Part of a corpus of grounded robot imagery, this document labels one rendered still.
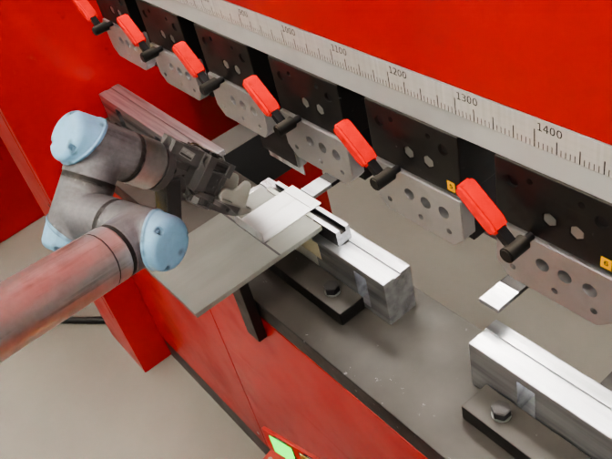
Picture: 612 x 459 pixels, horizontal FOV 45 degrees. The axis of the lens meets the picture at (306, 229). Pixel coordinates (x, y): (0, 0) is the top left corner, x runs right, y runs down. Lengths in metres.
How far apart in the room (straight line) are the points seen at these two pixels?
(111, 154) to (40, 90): 0.94
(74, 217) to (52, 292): 0.18
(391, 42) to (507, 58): 0.16
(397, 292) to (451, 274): 1.34
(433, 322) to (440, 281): 1.29
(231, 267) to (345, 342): 0.23
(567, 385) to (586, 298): 0.25
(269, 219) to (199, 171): 0.21
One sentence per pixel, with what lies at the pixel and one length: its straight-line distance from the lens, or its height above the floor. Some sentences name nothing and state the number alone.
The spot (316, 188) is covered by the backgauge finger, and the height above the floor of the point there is 1.01.
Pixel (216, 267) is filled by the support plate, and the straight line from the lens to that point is 1.25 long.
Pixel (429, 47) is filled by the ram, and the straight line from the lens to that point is 0.78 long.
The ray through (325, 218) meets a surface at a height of 0.99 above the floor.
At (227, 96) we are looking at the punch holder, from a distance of 1.23.
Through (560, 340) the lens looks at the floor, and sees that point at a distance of 2.36.
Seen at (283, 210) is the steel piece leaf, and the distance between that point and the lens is 1.31.
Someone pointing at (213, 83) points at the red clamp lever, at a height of 1.26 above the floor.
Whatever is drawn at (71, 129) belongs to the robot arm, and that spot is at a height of 1.34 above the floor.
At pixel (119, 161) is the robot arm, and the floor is 1.27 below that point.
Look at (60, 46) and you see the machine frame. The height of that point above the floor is 1.10.
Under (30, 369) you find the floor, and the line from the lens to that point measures 2.78.
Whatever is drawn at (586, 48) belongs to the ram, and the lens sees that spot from 0.66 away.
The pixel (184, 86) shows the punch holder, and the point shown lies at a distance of 1.37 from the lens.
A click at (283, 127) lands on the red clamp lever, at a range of 1.04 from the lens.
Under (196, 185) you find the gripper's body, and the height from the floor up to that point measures 1.17.
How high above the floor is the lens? 1.81
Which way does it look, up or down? 40 degrees down
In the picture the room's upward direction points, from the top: 15 degrees counter-clockwise
